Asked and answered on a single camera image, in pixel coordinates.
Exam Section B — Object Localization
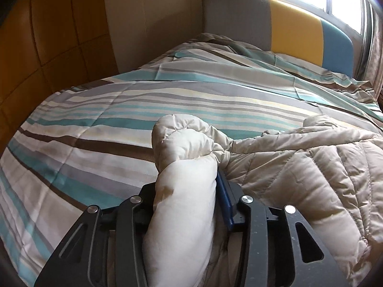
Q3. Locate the brown wooden wardrobe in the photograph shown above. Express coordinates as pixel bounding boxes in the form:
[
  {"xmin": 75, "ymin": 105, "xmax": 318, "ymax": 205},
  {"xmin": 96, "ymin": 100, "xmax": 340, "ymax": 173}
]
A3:
[{"xmin": 0, "ymin": 0, "xmax": 119, "ymax": 156}]

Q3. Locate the striped bed blanket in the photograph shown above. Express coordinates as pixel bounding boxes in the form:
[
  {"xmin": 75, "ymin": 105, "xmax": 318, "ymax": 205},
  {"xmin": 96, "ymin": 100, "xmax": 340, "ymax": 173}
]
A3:
[{"xmin": 0, "ymin": 32, "xmax": 383, "ymax": 287}]

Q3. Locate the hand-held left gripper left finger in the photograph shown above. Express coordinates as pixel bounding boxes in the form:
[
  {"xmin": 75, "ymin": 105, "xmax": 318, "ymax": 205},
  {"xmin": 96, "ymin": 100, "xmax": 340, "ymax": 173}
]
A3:
[{"xmin": 33, "ymin": 182, "xmax": 157, "ymax": 287}]

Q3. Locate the beige quilted puffer jacket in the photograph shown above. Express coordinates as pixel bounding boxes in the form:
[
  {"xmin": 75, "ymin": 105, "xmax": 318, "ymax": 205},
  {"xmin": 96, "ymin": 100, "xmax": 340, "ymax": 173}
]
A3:
[{"xmin": 142, "ymin": 114, "xmax": 383, "ymax": 287}]

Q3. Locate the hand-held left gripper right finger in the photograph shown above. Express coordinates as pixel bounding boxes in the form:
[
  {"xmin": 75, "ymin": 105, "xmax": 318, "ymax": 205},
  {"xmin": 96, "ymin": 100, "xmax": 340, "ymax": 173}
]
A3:
[{"xmin": 216, "ymin": 170, "xmax": 342, "ymax": 287}]

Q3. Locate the grey yellow blue headboard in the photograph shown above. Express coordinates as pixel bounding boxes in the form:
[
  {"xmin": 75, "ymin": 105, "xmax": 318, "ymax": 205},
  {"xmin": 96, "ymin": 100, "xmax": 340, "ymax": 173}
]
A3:
[{"xmin": 202, "ymin": 0, "xmax": 363, "ymax": 80}]

